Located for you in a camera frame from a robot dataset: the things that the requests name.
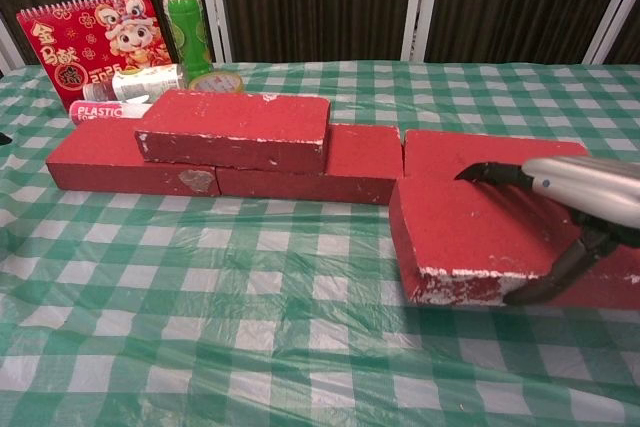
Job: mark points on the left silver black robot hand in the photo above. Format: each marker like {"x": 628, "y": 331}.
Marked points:
{"x": 3, "y": 138}

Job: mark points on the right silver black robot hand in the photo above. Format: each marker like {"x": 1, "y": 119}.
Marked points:
{"x": 590, "y": 187}

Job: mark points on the red brick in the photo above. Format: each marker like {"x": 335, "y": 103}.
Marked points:
{"x": 235, "y": 117}
{"x": 450, "y": 227}
{"x": 500, "y": 147}
{"x": 100, "y": 157}
{"x": 360, "y": 152}

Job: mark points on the white plastic wrap roll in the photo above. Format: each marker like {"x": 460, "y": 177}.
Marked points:
{"x": 95, "y": 112}

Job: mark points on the red spiral desk calendar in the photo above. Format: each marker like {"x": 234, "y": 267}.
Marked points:
{"x": 75, "y": 42}

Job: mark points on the white labelled plastic bottle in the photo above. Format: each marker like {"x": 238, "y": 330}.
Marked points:
{"x": 145, "y": 82}

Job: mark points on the green drink bottle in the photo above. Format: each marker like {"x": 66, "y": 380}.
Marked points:
{"x": 187, "y": 27}

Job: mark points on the yellowish packing tape roll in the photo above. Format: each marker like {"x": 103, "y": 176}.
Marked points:
{"x": 215, "y": 82}

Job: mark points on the green white checked tablecloth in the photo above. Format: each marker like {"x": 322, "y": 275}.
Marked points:
{"x": 250, "y": 297}

